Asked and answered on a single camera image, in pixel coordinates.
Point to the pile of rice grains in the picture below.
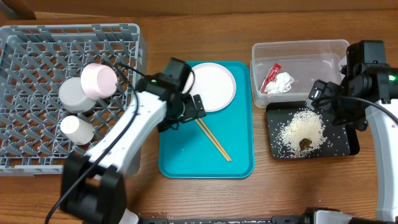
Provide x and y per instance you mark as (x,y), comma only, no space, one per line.
(303,127)

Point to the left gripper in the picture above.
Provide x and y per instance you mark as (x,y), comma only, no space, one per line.
(194,112)

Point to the teal plastic tray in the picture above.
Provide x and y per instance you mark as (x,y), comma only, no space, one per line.
(188,153)

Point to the red snack wrapper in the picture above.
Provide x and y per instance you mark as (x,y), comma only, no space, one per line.
(269,81)

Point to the wooden chopstick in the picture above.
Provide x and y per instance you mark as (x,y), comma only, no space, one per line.
(217,141)
(213,141)

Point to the black plastic tray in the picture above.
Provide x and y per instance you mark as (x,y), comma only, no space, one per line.
(339,143)

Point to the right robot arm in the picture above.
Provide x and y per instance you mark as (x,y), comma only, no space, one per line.
(367,98)

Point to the white tissue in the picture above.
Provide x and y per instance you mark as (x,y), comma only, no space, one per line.
(282,83)

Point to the brown food lump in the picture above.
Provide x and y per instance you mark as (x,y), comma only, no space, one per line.
(305,144)

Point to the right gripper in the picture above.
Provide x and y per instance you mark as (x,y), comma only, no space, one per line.
(321,94)

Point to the clear plastic bin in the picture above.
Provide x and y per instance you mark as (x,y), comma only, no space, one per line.
(305,60)

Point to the grey plastic dish rack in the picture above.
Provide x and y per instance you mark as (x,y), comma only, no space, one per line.
(35,61)

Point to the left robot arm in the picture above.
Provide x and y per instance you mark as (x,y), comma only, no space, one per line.
(93,188)

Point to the large white plate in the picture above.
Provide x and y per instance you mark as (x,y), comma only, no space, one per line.
(214,83)

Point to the small white dish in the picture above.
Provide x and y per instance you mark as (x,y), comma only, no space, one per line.
(98,81)

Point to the white cup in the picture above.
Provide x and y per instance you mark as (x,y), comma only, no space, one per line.
(77,130)

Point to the grey bowl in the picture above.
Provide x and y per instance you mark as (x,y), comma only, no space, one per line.
(73,97)

